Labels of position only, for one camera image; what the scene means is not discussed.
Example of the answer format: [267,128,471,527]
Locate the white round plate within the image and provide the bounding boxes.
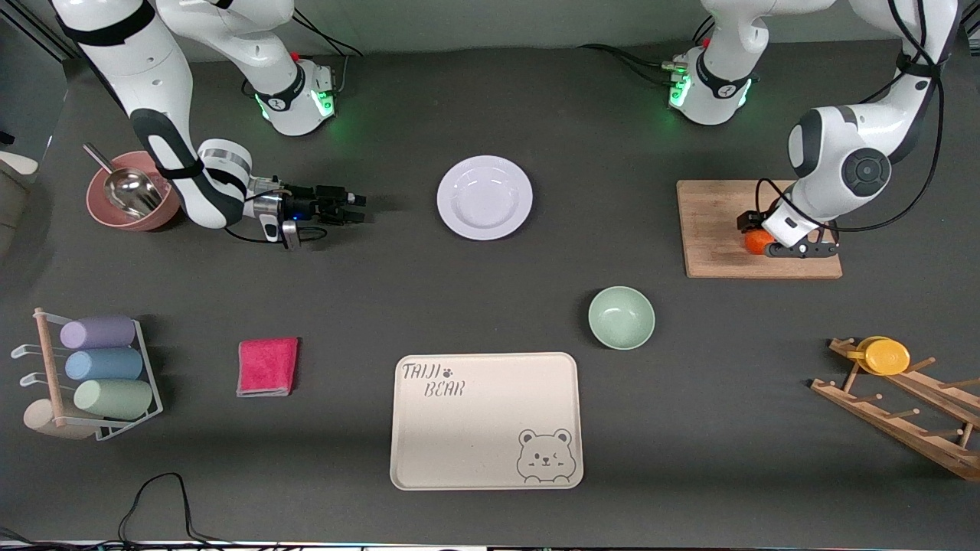
[436,155,534,241]

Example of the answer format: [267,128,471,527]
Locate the wooden cutting board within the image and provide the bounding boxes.
[677,180,843,279]

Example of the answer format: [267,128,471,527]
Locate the yellow mug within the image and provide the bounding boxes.
[846,336,911,376]

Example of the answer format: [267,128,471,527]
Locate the pink folded cloth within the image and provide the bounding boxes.
[237,337,299,398]

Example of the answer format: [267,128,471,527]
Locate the pale green bowl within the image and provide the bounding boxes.
[588,286,656,350]

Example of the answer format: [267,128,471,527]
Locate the metal scoop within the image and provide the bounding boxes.
[83,143,165,219]

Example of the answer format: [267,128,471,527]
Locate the wooden mug rack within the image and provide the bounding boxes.
[810,337,980,482]

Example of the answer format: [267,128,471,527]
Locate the pink bowl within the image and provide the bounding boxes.
[86,151,183,232]

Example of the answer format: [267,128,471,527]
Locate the purple cup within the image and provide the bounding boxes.
[60,315,137,350]

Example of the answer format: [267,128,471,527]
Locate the cream tray with bear print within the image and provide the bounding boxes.
[390,352,584,491]

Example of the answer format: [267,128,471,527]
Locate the blue cup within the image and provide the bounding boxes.
[65,347,144,382]

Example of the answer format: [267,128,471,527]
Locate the green cup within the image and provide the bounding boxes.
[73,379,154,420]

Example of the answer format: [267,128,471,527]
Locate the wooden rack rod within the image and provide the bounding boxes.
[34,308,66,427]

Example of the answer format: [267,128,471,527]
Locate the beige cup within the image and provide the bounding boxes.
[23,398,96,441]

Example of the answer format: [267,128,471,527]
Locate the black right arm base cables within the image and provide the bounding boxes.
[283,11,364,100]

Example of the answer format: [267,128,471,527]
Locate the black arm base cables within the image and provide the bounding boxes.
[283,11,364,100]
[578,15,717,85]

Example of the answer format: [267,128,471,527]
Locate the black left arm base cables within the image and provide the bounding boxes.
[578,15,717,85]

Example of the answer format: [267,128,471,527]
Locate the white wire cup rack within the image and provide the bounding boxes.
[11,310,164,442]

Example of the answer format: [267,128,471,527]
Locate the thin black table cable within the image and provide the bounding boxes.
[119,473,230,548]

